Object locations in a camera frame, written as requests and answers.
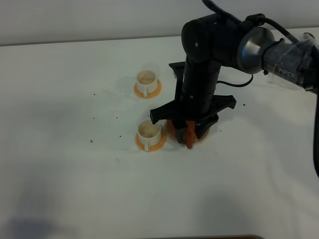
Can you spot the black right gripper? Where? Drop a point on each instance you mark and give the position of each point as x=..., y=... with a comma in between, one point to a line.
x=194, y=99

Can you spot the brown clay teapot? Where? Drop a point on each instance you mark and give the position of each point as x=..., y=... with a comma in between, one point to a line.
x=189, y=134

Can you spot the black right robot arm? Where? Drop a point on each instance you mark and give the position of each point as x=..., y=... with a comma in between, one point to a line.
x=253, y=45

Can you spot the beige teapot coaster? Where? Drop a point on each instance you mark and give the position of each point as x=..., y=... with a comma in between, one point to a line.
x=173, y=138

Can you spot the near orange coaster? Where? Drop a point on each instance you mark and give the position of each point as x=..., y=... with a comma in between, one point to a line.
x=151, y=144

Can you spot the orange coaster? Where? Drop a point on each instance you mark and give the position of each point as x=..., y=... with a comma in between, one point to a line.
x=148, y=91
x=151, y=144

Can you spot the near white teacup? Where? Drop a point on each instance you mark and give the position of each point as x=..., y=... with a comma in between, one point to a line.
x=148, y=129

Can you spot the white teacup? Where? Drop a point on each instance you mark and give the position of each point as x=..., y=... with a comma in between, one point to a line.
x=148, y=129
x=146, y=77

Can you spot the far orange coaster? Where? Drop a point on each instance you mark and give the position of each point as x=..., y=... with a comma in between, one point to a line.
x=148, y=91

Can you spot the far white teacup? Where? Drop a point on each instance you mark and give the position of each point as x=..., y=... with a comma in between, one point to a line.
x=146, y=77

